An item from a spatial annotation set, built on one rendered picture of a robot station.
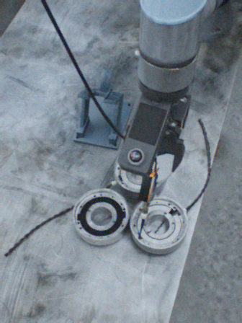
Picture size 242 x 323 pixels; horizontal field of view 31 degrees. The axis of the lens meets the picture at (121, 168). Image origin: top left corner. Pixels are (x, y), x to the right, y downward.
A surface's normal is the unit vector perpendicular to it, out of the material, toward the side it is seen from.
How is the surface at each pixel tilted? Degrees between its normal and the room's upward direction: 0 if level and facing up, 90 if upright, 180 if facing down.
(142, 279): 0
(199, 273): 0
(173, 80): 82
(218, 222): 0
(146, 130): 22
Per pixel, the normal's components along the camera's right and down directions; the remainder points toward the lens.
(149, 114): -0.13, -0.18
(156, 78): -0.40, 0.70
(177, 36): 0.11, 0.77
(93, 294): -0.05, -0.52
